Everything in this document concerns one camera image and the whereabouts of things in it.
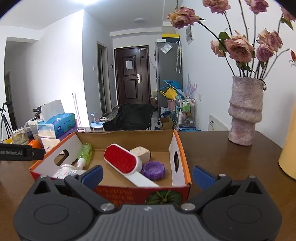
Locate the white mop pole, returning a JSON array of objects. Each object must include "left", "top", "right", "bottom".
[{"left": 72, "top": 93, "right": 81, "bottom": 128}]

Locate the beige block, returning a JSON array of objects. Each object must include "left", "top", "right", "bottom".
[{"left": 130, "top": 146, "right": 151, "bottom": 162}]

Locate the white board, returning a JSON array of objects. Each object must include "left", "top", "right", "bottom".
[{"left": 208, "top": 114, "right": 229, "bottom": 132}]

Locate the small brown cardboard box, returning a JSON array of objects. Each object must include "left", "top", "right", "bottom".
[{"left": 159, "top": 117, "right": 174, "bottom": 130}]

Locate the purple tissue pack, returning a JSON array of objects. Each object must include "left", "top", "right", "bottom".
[{"left": 41, "top": 126, "right": 78, "bottom": 152}]

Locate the grey refrigerator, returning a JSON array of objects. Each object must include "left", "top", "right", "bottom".
[{"left": 154, "top": 39, "right": 183, "bottom": 116}]

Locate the black folding stand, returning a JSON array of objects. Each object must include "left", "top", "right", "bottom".
[{"left": 32, "top": 104, "right": 47, "bottom": 120}]

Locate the camera tripod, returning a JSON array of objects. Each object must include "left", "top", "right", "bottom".
[{"left": 0, "top": 102, "right": 12, "bottom": 143}]

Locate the metal storage rack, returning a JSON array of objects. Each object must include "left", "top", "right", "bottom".
[{"left": 175, "top": 97, "right": 196, "bottom": 131}]

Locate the green plastic bottle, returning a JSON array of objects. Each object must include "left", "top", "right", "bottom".
[{"left": 76, "top": 143, "right": 93, "bottom": 169}]

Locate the orange-edged cardboard box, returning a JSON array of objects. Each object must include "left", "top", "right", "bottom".
[{"left": 30, "top": 129, "right": 192, "bottom": 205}]

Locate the glass cup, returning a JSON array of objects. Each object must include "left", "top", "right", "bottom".
[{"left": 11, "top": 127, "right": 30, "bottom": 145}]

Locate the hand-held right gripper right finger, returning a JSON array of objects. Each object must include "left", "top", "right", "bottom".
[{"left": 179, "top": 165, "right": 264, "bottom": 212}]

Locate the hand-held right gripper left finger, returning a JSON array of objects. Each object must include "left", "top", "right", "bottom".
[{"left": 33, "top": 165, "right": 117, "bottom": 212}]

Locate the pink textured vase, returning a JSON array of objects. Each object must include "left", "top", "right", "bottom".
[{"left": 228, "top": 75, "right": 266, "bottom": 146}]

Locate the white folded umbrella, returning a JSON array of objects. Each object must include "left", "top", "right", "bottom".
[{"left": 175, "top": 40, "right": 182, "bottom": 73}]

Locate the blue and white pet feeder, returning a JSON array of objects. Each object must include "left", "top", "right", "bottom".
[{"left": 91, "top": 112, "right": 108, "bottom": 130}]

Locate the black folding chair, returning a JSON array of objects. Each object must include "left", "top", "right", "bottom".
[{"left": 102, "top": 103, "right": 154, "bottom": 131}]

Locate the blue tissue pack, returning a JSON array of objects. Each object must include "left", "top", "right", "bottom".
[{"left": 37, "top": 100, "right": 77, "bottom": 139}]

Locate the purple round lid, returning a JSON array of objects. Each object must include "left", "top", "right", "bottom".
[{"left": 142, "top": 161, "right": 166, "bottom": 181}]

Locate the white labelled bottle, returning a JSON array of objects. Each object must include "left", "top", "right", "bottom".
[{"left": 52, "top": 164, "right": 87, "bottom": 179}]

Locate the yellow thermos bottle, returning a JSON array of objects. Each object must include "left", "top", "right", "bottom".
[{"left": 278, "top": 133, "right": 296, "bottom": 181}]

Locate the dark brown door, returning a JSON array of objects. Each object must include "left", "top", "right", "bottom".
[{"left": 114, "top": 46, "right": 150, "bottom": 106}]

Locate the clear plastic storage container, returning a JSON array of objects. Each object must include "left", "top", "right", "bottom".
[{"left": 28, "top": 119, "right": 44, "bottom": 135}]

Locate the red and white lint brush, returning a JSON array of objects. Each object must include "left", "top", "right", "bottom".
[{"left": 104, "top": 144, "right": 160, "bottom": 188}]

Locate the dried rose bouquet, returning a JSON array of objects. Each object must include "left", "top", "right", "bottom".
[{"left": 167, "top": 0, "right": 296, "bottom": 80}]

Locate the wall poster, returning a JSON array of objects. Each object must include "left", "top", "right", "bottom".
[{"left": 185, "top": 24, "right": 193, "bottom": 44}]

